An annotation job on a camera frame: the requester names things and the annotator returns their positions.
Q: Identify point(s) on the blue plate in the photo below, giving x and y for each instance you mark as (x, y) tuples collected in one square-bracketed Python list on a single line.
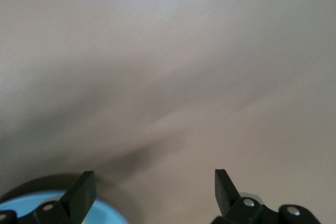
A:
[(105, 213)]

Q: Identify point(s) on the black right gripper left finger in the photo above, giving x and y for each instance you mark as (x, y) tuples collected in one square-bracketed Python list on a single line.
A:
[(78, 195)]

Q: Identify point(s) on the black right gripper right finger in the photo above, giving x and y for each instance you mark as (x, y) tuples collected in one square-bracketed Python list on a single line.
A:
[(228, 195)]

